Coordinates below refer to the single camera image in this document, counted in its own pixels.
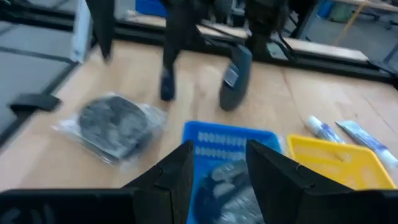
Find white and blue toothpaste tube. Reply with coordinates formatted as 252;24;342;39
335;119;398;170

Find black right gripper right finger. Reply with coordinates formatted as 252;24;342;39
245;139;358;224

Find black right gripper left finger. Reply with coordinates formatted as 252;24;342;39
123;139;195;224

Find dark grey squeeze bottle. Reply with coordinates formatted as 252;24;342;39
218;44;253;112

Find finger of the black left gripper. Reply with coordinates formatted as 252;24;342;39
85;0;114;60
164;0;200;72

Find blue storage bin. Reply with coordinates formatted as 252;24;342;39
135;0;169;18

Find black round pad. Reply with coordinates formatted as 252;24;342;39
51;91;169;167

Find white and purple toothpaste tube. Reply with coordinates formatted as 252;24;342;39
305;114;346;146

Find green storage bin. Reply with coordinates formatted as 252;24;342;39
328;1;354;23

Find bagged black cable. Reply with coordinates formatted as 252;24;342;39
194;160;265;224

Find black frame clip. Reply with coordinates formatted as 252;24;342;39
9;93;62;113

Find blue plastic basket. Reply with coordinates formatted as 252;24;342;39
182;120;284;224

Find silver metal post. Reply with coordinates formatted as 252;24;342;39
70;0;93;64

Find yellow plastic basket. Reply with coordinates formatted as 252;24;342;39
285;133;397;191

